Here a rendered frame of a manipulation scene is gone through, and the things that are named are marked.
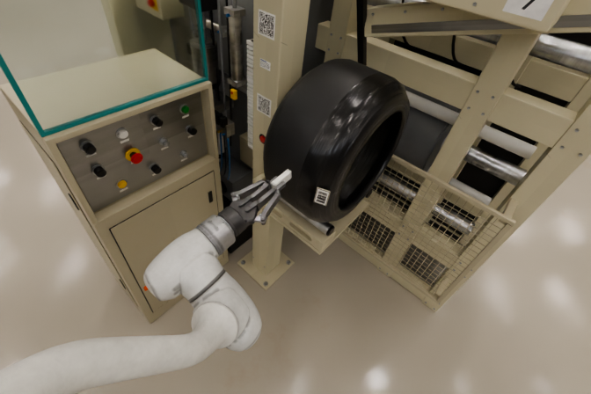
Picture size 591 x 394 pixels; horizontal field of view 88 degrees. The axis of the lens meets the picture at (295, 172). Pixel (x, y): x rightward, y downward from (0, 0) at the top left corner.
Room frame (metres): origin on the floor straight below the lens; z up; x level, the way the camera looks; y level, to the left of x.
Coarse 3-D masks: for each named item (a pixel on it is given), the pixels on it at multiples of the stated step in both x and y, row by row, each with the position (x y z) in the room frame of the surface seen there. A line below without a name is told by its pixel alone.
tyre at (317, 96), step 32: (320, 64) 0.94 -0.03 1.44; (352, 64) 0.95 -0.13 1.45; (288, 96) 0.83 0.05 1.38; (320, 96) 0.80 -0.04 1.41; (352, 96) 0.78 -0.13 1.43; (384, 96) 0.81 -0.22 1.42; (288, 128) 0.74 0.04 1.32; (320, 128) 0.71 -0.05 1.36; (352, 128) 0.70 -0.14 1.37; (384, 128) 1.08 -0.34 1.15; (288, 160) 0.69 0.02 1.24; (320, 160) 0.65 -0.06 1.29; (352, 160) 0.68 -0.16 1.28; (384, 160) 0.96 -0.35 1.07; (288, 192) 0.67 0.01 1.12; (352, 192) 0.92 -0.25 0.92
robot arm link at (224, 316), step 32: (224, 288) 0.31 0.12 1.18; (192, 320) 0.24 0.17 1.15; (224, 320) 0.24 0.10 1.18; (256, 320) 0.27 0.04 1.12; (64, 352) 0.10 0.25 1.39; (96, 352) 0.11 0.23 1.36; (128, 352) 0.13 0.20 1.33; (160, 352) 0.14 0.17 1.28; (192, 352) 0.16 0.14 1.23; (0, 384) 0.06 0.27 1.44; (32, 384) 0.06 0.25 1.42; (64, 384) 0.07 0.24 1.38; (96, 384) 0.08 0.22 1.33
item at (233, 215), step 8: (240, 200) 0.53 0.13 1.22; (224, 208) 0.49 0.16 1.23; (232, 208) 0.48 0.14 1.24; (240, 208) 0.51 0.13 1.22; (256, 208) 0.51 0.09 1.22; (224, 216) 0.46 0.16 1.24; (232, 216) 0.46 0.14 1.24; (240, 216) 0.47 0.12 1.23; (248, 216) 0.48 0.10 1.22; (256, 216) 0.50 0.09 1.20; (232, 224) 0.45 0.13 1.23; (240, 224) 0.45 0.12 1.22; (248, 224) 0.47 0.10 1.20; (240, 232) 0.45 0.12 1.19
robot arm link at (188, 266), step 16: (176, 240) 0.38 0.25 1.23; (192, 240) 0.38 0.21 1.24; (208, 240) 0.39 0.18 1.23; (160, 256) 0.34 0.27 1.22; (176, 256) 0.34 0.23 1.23; (192, 256) 0.35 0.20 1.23; (208, 256) 0.36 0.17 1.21; (144, 272) 0.31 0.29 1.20; (160, 272) 0.31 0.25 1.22; (176, 272) 0.31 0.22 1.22; (192, 272) 0.32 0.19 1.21; (208, 272) 0.33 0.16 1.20; (160, 288) 0.28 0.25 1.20; (176, 288) 0.29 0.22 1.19; (192, 288) 0.30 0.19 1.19
